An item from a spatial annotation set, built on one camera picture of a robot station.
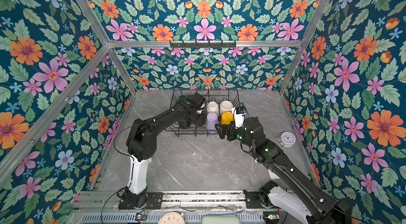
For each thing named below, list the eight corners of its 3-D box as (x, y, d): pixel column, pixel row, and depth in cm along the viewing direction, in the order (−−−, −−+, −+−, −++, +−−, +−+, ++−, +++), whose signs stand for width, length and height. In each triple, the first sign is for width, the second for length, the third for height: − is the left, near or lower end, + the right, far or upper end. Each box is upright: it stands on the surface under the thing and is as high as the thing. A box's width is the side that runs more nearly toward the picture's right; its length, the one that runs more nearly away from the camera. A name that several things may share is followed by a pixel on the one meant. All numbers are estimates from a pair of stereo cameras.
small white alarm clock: (280, 147, 92) (282, 144, 89) (276, 135, 98) (279, 131, 94) (295, 147, 92) (297, 144, 89) (290, 135, 98) (293, 131, 94)
